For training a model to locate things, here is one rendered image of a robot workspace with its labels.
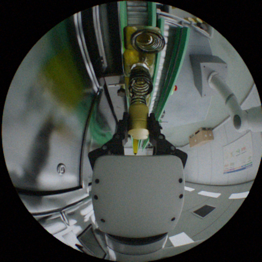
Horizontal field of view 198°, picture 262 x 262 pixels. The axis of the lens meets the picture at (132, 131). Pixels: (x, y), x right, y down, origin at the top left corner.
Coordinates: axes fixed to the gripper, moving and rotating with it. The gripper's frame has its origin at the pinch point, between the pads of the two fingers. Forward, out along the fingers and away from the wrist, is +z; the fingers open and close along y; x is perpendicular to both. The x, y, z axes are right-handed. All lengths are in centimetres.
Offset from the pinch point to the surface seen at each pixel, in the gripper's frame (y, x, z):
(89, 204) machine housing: -12.6, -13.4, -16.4
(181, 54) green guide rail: 12.9, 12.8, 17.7
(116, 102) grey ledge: -11.6, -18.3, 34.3
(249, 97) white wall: 361, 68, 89
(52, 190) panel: -12.4, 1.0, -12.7
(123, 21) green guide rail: -3.4, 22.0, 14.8
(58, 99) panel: -12.4, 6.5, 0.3
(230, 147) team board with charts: 361, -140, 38
